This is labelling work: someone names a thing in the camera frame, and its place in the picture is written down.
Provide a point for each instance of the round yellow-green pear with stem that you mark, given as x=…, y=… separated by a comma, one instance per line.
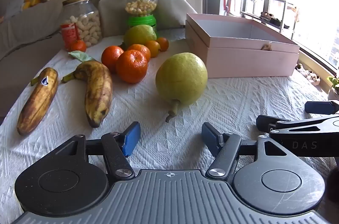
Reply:
x=181, y=78

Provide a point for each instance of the chair with white cover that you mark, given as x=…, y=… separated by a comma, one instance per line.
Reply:
x=111, y=14

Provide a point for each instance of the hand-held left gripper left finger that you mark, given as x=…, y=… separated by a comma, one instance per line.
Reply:
x=132, y=139

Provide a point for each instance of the white textured tablecloth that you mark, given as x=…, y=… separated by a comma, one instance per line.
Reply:
x=238, y=107

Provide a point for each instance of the beige shoe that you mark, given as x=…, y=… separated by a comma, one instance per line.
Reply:
x=313, y=79
x=302, y=68

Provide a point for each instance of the brown banana with sticker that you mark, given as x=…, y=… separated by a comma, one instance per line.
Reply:
x=34, y=107

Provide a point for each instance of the yellow object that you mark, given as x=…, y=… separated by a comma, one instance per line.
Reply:
x=31, y=1

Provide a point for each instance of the large curved brown banana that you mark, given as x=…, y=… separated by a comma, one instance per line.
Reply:
x=98, y=91

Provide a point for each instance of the glass jar with gold lid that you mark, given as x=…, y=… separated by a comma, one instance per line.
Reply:
x=84, y=25

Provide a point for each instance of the large orange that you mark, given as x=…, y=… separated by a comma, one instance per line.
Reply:
x=111, y=57
x=131, y=66
x=143, y=50

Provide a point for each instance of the beige cloth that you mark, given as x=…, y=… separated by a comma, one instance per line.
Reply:
x=293, y=13

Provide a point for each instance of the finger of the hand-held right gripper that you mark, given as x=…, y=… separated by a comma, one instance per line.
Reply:
x=319, y=107
x=264, y=123

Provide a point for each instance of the pink cardboard box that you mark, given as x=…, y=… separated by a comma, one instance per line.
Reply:
x=238, y=59

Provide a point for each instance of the green candy dispenser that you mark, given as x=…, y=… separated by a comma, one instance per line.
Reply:
x=140, y=5

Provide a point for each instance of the metal shoe rack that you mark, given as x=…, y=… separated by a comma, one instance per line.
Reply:
x=284, y=9

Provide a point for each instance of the small orange with leaf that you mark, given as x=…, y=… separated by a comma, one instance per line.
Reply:
x=78, y=46

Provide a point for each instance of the small potted plant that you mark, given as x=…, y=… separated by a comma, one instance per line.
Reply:
x=334, y=83

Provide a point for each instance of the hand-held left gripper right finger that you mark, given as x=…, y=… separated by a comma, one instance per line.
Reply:
x=209, y=138

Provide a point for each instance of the yellow lemon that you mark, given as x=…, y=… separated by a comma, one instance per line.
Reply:
x=139, y=34

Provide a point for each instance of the white paper sheet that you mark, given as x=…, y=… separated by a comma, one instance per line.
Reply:
x=16, y=5

